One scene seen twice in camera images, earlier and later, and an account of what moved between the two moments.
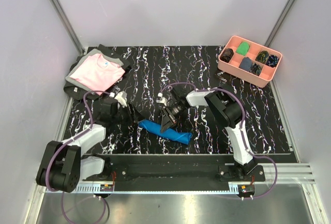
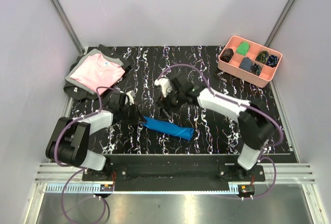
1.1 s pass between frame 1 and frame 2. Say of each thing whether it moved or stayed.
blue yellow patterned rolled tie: stayed
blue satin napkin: moved
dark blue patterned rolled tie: stayed
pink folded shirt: stayed
